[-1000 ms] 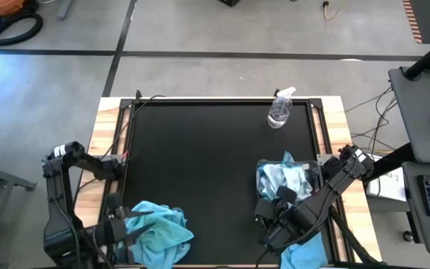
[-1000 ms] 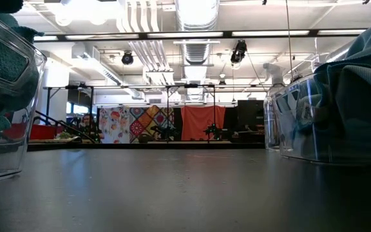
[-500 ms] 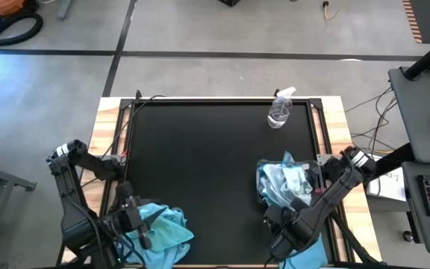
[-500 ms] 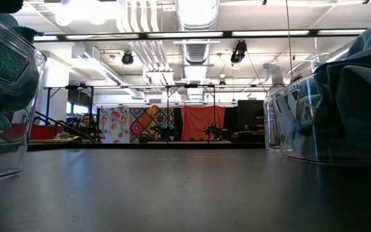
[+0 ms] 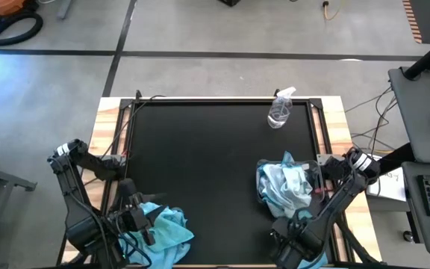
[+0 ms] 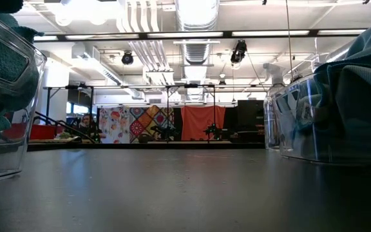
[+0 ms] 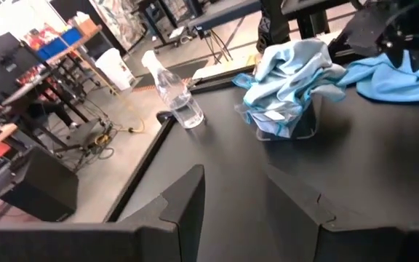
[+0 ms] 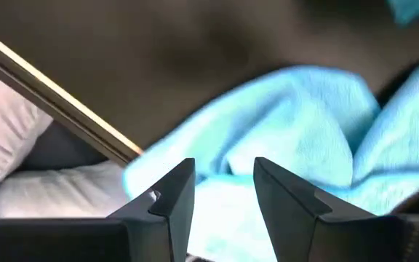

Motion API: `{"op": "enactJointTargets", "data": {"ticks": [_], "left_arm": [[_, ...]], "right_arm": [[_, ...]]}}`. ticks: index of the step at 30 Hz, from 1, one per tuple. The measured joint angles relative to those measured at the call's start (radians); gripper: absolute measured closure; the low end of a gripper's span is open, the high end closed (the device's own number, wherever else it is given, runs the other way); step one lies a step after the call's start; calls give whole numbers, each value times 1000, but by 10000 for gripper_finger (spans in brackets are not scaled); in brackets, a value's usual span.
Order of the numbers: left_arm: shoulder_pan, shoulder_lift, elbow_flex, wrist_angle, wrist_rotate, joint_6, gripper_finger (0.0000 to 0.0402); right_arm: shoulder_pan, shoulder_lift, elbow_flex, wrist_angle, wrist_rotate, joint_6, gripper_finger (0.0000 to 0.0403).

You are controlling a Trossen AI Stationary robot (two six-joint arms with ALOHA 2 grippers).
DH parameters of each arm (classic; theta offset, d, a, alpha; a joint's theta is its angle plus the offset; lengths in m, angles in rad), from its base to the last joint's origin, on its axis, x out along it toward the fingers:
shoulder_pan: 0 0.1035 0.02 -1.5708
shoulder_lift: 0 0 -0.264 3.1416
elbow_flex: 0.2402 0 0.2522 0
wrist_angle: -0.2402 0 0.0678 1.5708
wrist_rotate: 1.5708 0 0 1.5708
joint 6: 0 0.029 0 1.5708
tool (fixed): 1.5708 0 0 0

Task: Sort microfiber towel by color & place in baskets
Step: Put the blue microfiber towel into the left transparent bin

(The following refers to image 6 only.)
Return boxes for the orange hanging cloth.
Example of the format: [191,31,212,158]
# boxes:
[180,105,227,142]

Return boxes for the colourful patchwork quilt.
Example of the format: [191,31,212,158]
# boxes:
[129,104,175,143]

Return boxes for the black cabinet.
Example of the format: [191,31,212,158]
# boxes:
[236,99,265,143]

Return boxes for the floral print cloth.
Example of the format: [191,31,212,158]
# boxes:
[99,106,131,144]

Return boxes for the white ceiling pipes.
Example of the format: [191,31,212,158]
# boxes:
[116,0,176,86]

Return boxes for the black ceiling spotlight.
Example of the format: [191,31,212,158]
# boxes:
[230,39,249,64]

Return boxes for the clear spray bottle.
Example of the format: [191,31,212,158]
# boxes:
[263,63,288,151]

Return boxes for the person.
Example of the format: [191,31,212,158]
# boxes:
[78,113,99,143]

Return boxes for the red bin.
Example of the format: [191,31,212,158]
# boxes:
[11,124,68,140]

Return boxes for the blue thin cloth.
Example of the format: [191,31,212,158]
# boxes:
[314,19,371,77]

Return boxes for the black metal rig frame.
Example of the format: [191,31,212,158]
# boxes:
[43,82,267,144]

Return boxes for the silver round air duct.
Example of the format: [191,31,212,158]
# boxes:
[175,0,221,101]

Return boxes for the white rectangular air duct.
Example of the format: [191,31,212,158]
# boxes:
[71,41,144,99]

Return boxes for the thin hanging wire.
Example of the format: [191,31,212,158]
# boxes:
[284,0,294,81]

